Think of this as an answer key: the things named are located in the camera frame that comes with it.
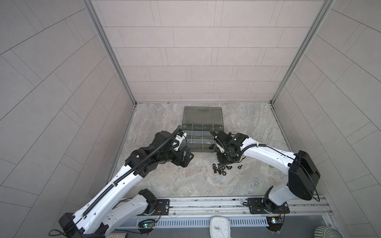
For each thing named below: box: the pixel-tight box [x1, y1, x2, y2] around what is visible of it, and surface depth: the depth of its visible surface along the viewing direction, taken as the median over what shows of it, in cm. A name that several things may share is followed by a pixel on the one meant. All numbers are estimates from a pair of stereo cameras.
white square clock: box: [209, 216, 231, 238], surface depth 65 cm
